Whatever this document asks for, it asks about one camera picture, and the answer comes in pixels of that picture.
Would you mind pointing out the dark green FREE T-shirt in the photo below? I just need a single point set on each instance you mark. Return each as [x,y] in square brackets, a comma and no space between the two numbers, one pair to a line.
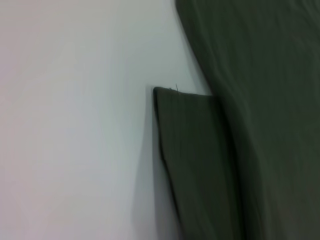
[250,125]

